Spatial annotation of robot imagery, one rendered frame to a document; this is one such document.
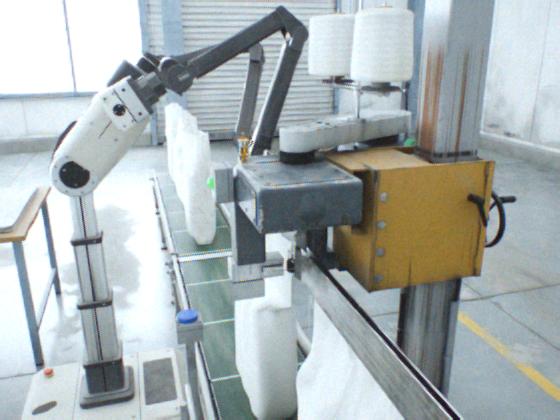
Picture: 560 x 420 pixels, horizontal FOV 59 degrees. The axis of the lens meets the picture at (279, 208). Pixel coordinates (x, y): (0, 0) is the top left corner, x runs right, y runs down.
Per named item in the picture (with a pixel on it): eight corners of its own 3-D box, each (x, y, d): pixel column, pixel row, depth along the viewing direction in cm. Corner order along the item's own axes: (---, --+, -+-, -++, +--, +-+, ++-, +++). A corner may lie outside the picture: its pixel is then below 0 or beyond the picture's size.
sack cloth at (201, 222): (183, 223, 362) (176, 123, 340) (212, 220, 367) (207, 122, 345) (188, 247, 319) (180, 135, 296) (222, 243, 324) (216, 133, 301)
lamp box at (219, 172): (211, 196, 129) (209, 162, 126) (228, 194, 130) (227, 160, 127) (216, 204, 122) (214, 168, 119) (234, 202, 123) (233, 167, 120)
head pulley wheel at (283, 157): (274, 158, 127) (274, 148, 126) (307, 155, 129) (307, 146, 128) (284, 165, 119) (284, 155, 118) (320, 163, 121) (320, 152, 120)
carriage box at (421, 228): (330, 255, 145) (333, 149, 135) (432, 242, 154) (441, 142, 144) (368, 294, 123) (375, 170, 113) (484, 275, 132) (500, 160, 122)
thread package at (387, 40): (340, 81, 122) (342, 7, 117) (392, 79, 126) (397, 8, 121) (367, 85, 108) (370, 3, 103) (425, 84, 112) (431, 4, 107)
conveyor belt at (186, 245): (157, 181, 507) (157, 173, 505) (196, 178, 518) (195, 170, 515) (180, 271, 306) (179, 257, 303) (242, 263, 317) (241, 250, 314)
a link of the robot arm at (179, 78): (283, 2, 156) (290, -6, 146) (304, 41, 159) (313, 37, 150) (160, 75, 152) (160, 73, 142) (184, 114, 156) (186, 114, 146)
